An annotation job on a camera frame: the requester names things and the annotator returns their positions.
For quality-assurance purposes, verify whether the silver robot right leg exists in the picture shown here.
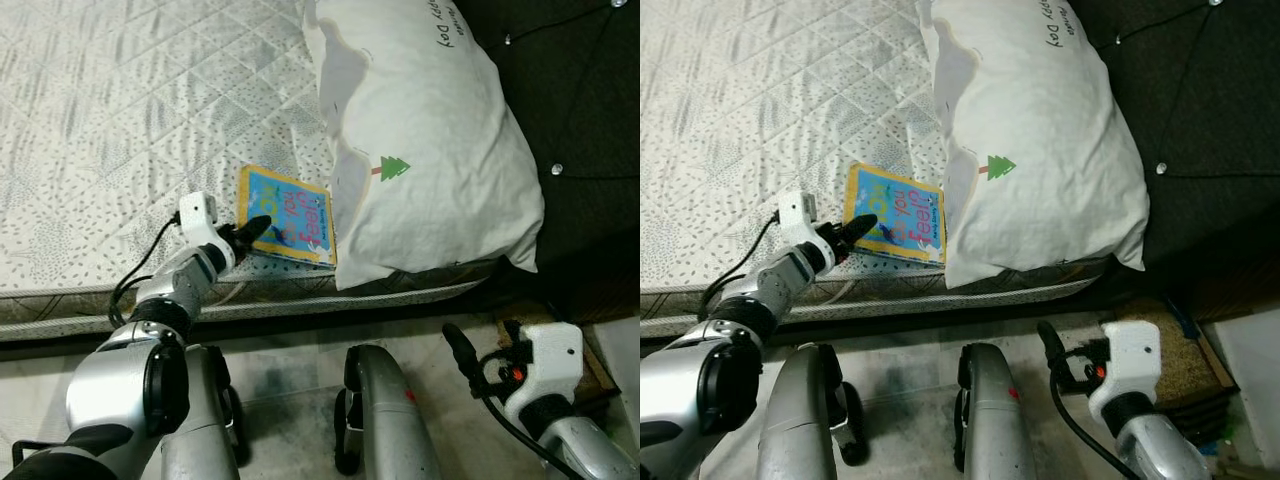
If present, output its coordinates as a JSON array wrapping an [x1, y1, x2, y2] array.
[[955, 343, 1046, 480], [335, 345, 441, 480]]

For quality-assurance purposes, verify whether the white quilted mattress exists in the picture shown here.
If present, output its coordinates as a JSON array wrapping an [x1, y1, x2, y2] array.
[[0, 0, 501, 341], [640, 0, 1111, 341]]

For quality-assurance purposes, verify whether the white pillow green tree print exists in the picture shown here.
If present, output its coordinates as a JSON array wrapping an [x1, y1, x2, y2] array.
[[915, 0, 1149, 289], [303, 0, 546, 291]]

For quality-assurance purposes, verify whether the silver robot leg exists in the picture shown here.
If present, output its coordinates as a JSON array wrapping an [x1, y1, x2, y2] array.
[[335, 345, 441, 480], [755, 343, 866, 480], [955, 343, 1046, 480], [160, 345, 246, 480]]

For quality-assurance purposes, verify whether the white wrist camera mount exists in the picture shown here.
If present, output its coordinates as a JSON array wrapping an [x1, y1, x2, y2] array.
[[1088, 320, 1163, 406], [500, 320, 584, 406], [177, 192, 233, 266], [775, 190, 829, 261]]

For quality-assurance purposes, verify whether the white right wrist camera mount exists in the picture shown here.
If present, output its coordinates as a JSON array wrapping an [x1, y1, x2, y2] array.
[[1088, 320, 1163, 406], [500, 320, 584, 406]]

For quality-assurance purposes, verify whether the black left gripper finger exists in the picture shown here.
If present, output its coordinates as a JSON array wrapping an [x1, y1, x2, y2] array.
[[840, 213, 879, 256], [236, 215, 273, 256]]

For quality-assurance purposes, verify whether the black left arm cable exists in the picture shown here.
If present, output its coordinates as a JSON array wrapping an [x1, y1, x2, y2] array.
[[700, 210, 786, 321], [108, 210, 186, 331]]

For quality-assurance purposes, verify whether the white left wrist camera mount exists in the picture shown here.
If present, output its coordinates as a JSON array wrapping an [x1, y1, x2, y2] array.
[[775, 190, 829, 261], [177, 192, 233, 266]]

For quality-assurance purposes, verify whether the blue yellow children's book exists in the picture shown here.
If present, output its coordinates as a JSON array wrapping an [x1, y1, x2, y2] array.
[[843, 162, 947, 267], [237, 163, 338, 269]]

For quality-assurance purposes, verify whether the silver robot left leg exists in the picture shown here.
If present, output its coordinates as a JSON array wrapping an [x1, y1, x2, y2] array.
[[755, 343, 866, 480], [160, 345, 246, 480]]

